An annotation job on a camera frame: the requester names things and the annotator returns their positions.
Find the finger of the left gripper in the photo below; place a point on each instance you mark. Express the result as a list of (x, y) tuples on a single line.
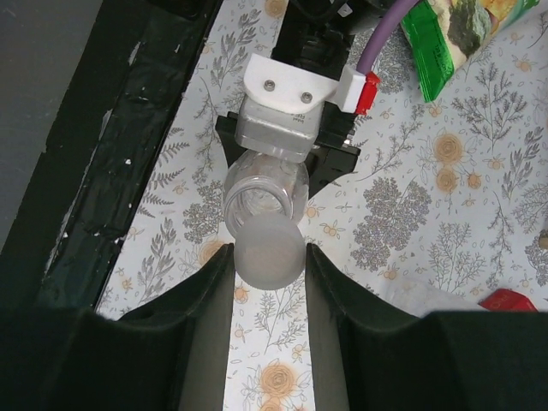
[(226, 130), (325, 164)]

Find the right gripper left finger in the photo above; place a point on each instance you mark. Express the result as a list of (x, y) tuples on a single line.
[(169, 354)]

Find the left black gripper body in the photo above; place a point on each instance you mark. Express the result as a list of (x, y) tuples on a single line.
[(321, 47)]

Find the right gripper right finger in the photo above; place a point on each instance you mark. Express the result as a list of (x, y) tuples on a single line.
[(368, 355)]

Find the clear bottle with red label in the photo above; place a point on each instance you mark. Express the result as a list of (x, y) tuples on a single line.
[(258, 184)]

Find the floral table mat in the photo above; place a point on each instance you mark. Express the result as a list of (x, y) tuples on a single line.
[(448, 201)]

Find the green Chuba chips bag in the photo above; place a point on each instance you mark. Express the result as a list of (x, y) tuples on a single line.
[(444, 35)]

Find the red rectangular box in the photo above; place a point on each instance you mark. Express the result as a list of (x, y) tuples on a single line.
[(506, 300)]

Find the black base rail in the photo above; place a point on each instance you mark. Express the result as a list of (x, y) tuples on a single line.
[(100, 152)]

